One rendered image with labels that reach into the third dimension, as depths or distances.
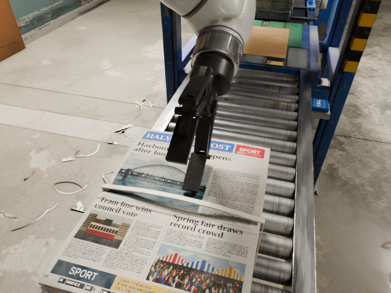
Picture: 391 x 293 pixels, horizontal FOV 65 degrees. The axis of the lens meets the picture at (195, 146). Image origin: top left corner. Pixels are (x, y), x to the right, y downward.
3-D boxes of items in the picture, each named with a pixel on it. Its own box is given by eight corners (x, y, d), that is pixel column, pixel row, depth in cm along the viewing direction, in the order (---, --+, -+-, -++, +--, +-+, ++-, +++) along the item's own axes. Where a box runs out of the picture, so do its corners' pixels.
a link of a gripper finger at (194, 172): (191, 152, 56) (191, 154, 57) (181, 188, 53) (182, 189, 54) (206, 155, 55) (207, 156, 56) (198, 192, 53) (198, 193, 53)
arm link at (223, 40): (244, 63, 61) (238, 87, 58) (199, 57, 63) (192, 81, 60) (245, 28, 52) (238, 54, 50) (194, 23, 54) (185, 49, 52)
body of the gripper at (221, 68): (234, 54, 51) (222, 100, 47) (234, 84, 58) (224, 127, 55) (191, 49, 52) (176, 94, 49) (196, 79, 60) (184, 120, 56)
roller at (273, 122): (297, 138, 112) (300, 127, 108) (176, 118, 121) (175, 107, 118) (298, 130, 115) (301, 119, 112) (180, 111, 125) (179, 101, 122)
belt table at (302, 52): (316, 89, 150) (322, 71, 143) (189, 73, 163) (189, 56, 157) (313, 40, 202) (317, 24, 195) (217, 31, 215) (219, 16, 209)
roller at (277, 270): (298, 263, 67) (294, 265, 72) (106, 216, 77) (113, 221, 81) (295, 288, 65) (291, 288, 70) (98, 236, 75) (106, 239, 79)
